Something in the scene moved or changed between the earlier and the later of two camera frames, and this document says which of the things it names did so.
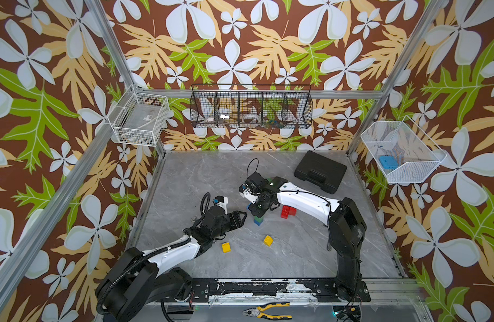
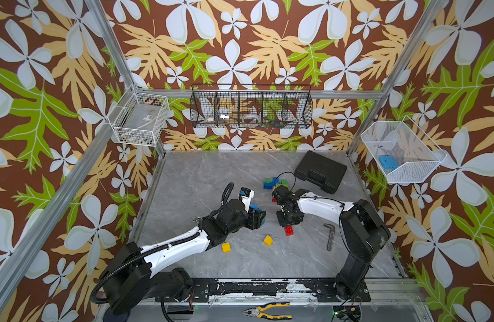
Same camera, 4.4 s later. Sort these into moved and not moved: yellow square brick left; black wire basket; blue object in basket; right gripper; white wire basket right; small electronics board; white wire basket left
Moved: right gripper
Not moved: yellow square brick left; white wire basket left; black wire basket; small electronics board; white wire basket right; blue object in basket
